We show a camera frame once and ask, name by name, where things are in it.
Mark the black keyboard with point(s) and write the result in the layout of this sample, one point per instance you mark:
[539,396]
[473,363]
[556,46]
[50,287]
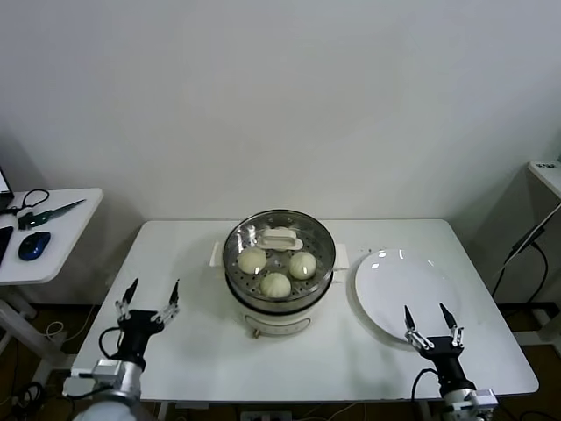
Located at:
[4,243]

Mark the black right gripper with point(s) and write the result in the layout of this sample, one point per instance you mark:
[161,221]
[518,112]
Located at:
[445,355]

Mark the laptop computer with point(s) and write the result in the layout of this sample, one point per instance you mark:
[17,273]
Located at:
[3,184]

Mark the white steamed baozi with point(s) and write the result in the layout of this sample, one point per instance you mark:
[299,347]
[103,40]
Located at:
[252,261]
[302,266]
[275,285]

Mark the cream electric cooker pot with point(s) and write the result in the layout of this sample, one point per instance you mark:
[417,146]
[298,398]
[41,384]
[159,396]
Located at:
[280,322]

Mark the steel steamer basket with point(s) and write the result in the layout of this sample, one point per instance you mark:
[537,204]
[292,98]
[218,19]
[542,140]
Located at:
[280,304]

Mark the blue black computer mouse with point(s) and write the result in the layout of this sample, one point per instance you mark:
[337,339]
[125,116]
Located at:
[34,244]

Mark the white round plate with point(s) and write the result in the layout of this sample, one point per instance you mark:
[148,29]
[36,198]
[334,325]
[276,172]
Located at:
[394,285]

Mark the white side table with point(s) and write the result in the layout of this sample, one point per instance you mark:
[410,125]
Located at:
[66,245]

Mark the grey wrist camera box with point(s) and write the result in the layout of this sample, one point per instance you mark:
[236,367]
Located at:
[107,373]
[485,399]

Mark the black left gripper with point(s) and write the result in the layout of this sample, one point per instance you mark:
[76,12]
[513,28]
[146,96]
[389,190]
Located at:
[138,326]

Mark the white table with black label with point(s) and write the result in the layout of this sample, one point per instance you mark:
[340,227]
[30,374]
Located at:
[545,173]

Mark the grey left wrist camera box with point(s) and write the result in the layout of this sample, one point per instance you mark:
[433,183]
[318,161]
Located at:
[107,373]

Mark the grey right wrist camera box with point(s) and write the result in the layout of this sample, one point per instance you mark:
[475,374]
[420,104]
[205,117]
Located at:
[485,399]

